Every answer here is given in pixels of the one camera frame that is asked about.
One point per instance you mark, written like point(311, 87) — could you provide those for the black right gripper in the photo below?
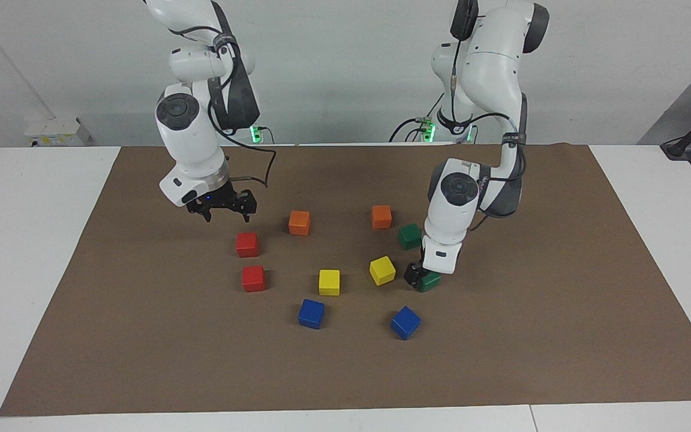
point(222, 197)

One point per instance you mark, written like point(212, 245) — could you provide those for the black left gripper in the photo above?
point(418, 265)

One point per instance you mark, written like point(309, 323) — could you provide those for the green wooden cube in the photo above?
point(409, 236)
point(432, 282)

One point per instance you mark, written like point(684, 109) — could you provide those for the red wooden cube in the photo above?
point(254, 278)
point(247, 244)

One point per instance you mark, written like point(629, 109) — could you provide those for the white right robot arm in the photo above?
point(192, 138)

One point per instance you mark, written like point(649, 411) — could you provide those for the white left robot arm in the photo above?
point(450, 222)

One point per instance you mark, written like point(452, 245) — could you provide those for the yellow wooden cube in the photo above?
point(382, 270)
point(329, 282)

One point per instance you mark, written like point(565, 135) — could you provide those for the blue wooden cube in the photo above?
point(405, 322)
point(311, 313)

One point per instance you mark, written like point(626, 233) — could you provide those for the orange wooden cube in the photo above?
point(299, 222)
point(381, 216)

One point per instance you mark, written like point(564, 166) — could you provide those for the brown table mat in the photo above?
point(201, 360)

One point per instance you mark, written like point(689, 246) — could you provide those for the white box with yellow labels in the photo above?
point(57, 131)

